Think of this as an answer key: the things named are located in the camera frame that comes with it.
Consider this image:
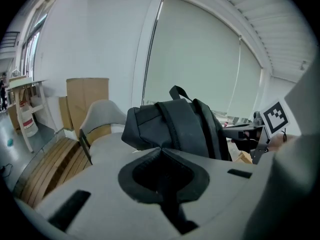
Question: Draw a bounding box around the large cardboard sheet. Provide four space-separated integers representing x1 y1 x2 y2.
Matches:
65 77 110 133

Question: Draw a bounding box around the white trestle table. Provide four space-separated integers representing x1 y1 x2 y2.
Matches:
6 78 59 154

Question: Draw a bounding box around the grey chair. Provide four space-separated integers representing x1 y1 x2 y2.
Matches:
78 99 128 165

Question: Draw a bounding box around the narrow roller blind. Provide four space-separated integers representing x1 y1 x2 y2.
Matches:
226 40 264 120

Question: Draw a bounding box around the glass window with frame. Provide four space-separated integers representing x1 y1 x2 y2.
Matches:
14 0 52 78

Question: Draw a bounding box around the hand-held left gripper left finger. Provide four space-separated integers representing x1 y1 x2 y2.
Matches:
14 147 274 240

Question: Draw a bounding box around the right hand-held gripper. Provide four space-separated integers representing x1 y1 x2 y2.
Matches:
222 98 291 165

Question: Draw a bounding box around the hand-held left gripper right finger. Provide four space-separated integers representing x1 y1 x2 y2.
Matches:
246 61 320 240

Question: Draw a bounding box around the person's right forearm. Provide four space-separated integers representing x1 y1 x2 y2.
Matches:
268 133 303 153

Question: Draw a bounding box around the wooden slatted panel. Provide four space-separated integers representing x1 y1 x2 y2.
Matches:
19 135 93 208

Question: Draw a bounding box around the black backpack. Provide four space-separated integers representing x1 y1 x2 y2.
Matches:
121 85 234 162

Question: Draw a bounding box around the white container with red label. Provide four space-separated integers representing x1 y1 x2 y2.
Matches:
20 101 39 138

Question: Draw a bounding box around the wide roller blind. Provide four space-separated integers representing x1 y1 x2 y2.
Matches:
141 0 242 114

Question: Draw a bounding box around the white round table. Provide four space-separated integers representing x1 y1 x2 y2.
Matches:
88 132 161 165

